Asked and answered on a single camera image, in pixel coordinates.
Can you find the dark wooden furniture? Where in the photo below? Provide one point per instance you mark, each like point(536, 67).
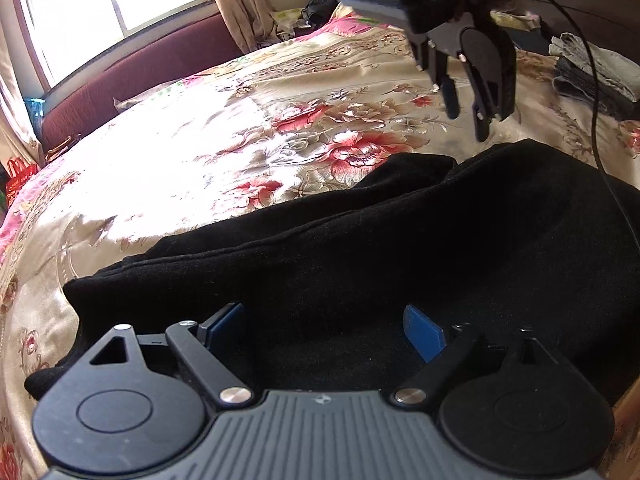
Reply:
point(615, 0)

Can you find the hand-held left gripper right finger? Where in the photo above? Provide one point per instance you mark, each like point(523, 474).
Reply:
point(422, 330)

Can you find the tan bag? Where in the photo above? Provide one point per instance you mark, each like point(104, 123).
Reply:
point(62, 147)

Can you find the pale plastic bag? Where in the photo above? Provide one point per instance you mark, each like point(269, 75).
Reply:
point(287, 22)

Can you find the black bag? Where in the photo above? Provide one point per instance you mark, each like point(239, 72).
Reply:
point(322, 7)

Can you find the window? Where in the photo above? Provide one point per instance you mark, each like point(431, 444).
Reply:
point(75, 10)

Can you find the floral satin bedspread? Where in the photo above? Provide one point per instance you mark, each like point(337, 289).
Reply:
point(200, 135)

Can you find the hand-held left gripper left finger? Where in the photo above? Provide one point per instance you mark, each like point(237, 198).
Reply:
point(227, 327)

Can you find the black pants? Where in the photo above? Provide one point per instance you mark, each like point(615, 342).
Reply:
point(350, 260)

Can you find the dark grey folded garment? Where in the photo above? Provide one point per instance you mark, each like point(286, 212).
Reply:
point(580, 85)

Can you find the beige curtain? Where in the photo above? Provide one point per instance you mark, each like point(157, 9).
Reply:
point(10, 105)
point(235, 5)

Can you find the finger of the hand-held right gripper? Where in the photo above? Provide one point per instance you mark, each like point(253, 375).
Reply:
point(450, 102)
point(484, 130)

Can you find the maroon padded headboard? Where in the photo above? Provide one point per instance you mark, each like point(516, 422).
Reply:
point(150, 65)

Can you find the red bag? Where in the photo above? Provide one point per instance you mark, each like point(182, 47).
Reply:
point(20, 175)

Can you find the light grey folded garment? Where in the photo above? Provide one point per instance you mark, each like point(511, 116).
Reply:
point(575, 47)

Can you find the blue plastic container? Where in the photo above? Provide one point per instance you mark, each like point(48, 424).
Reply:
point(35, 110)

